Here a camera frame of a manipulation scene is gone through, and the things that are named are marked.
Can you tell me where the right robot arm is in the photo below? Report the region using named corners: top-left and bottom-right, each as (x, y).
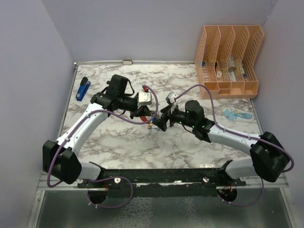
top-left (153, 100), bottom-right (291, 186)

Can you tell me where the blue stapler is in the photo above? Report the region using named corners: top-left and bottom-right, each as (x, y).
top-left (76, 77), bottom-right (91, 101)

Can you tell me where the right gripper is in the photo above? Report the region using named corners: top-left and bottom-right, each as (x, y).
top-left (152, 103), bottom-right (195, 131)

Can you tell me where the white table edge clip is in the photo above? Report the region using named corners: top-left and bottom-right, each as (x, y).
top-left (122, 60), bottom-right (133, 65)

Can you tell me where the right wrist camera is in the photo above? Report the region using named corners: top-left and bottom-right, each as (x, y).
top-left (166, 91), bottom-right (179, 113)

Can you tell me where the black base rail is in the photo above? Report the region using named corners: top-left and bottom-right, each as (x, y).
top-left (78, 168), bottom-right (246, 198)

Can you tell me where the light blue packaged item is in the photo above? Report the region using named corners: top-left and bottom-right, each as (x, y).
top-left (224, 109), bottom-right (254, 123)

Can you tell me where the peach plastic file organizer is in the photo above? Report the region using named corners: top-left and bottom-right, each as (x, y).
top-left (195, 25), bottom-right (264, 99)

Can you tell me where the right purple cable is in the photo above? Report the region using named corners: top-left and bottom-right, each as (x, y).
top-left (174, 84), bottom-right (295, 207)

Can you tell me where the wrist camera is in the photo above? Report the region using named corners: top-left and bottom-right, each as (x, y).
top-left (166, 91), bottom-right (179, 113)
top-left (137, 91), bottom-right (152, 106)

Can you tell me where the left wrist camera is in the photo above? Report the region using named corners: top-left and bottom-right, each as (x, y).
top-left (137, 91), bottom-right (152, 106)

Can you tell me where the purple cable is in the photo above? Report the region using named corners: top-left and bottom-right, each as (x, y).
top-left (47, 85), bottom-right (159, 209)
top-left (174, 84), bottom-right (295, 207)

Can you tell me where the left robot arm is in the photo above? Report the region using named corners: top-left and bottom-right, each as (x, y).
top-left (42, 75), bottom-right (158, 188)

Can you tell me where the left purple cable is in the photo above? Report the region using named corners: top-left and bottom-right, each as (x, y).
top-left (47, 85), bottom-right (159, 209)

